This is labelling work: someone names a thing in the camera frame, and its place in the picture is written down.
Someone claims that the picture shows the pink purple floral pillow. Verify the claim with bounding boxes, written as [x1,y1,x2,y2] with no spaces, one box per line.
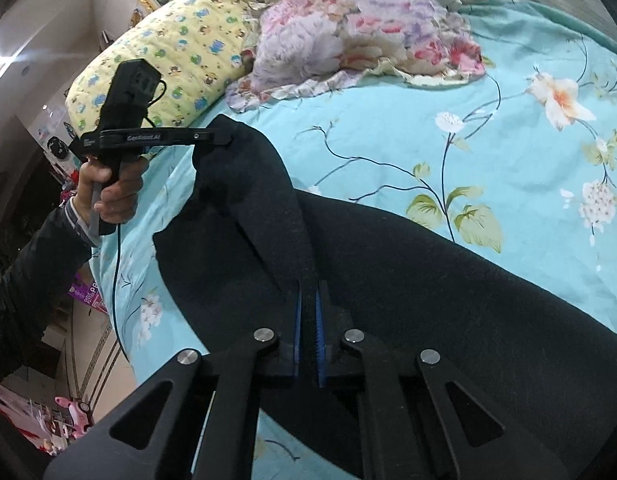
[226,0,487,112]

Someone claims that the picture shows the person's left forearm dark sleeve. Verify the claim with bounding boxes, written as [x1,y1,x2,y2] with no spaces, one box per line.
[0,200,97,382]

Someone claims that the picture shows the black knit pants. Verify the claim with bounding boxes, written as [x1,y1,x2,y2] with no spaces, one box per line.
[153,115,617,479]

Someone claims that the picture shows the pink toy car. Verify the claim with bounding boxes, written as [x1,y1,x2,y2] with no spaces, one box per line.
[54,396,94,436]

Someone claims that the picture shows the black cable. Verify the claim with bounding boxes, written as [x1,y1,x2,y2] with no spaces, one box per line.
[110,77,169,361]

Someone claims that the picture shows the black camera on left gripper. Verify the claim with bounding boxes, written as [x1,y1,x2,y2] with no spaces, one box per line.
[98,58,162,130]

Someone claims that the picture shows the yellow cartoon print pillow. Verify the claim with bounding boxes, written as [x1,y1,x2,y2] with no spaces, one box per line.
[66,0,255,134]

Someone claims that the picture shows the person's left hand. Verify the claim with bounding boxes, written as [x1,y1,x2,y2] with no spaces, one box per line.
[73,157,149,226]

